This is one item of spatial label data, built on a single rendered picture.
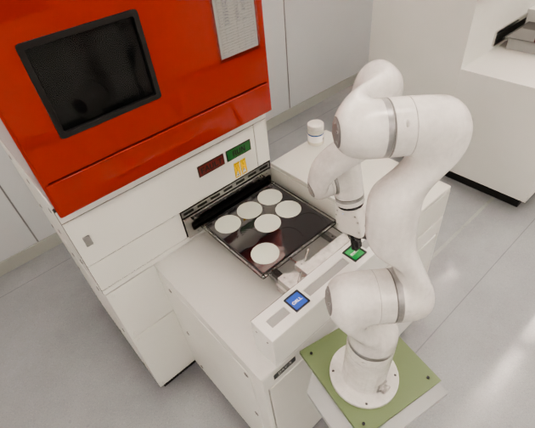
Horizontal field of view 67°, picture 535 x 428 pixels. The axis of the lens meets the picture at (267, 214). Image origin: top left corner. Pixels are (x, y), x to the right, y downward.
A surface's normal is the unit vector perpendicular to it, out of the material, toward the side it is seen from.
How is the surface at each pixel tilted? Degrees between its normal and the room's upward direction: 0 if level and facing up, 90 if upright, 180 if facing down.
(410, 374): 2
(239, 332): 0
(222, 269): 0
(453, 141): 79
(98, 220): 90
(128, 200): 90
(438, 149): 89
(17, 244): 90
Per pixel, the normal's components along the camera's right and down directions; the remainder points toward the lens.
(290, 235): -0.09, -0.73
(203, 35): 0.66, 0.46
